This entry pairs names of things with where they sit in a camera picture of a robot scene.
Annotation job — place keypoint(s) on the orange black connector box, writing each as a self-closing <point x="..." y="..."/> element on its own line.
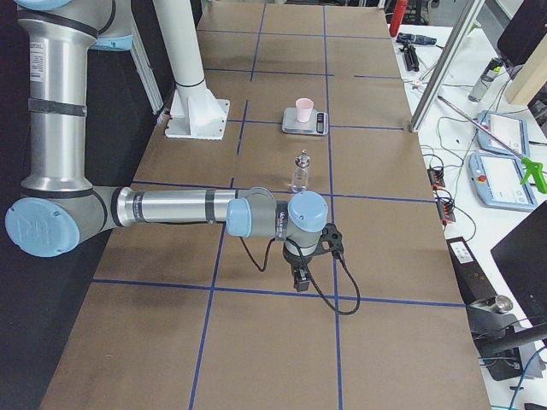
<point x="436" y="178"/>
<point x="445" y="213"/>

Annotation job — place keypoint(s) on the green handled reacher grabber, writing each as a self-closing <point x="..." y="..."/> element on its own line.
<point x="533" y="169"/>

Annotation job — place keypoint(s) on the aluminium frame post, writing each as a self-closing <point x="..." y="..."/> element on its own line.
<point x="459" y="31"/>

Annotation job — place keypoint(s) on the black monitor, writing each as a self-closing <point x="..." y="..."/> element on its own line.
<point x="521" y="259"/>

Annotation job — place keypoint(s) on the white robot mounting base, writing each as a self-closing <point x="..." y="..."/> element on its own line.
<point x="195" y="113"/>

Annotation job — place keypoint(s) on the pink paper cup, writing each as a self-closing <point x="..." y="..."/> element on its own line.
<point x="304" y="107"/>

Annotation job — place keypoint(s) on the glass sauce bottle steel spout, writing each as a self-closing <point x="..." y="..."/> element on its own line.
<point x="300" y="176"/>

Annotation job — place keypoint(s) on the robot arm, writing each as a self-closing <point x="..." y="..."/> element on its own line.
<point x="60" y="208"/>

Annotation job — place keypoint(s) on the red fire extinguisher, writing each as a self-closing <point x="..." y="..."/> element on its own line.
<point x="397" y="17"/>

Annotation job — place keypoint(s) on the teach pendant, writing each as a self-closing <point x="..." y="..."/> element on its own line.
<point x="497" y="182"/>
<point x="509" y="129"/>

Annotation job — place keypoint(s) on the lower teach pendant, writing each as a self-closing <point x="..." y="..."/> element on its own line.
<point x="497" y="182"/>

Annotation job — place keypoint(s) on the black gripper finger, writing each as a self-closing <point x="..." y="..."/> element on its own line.
<point x="301" y="284"/>

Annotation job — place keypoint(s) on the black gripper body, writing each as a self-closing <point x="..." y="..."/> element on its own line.
<point x="294" y="259"/>

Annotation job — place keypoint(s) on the black box with label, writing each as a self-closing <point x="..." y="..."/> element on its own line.
<point x="472" y="281"/>

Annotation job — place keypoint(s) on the upper teach pendant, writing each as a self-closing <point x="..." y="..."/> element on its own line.
<point x="509" y="129"/>

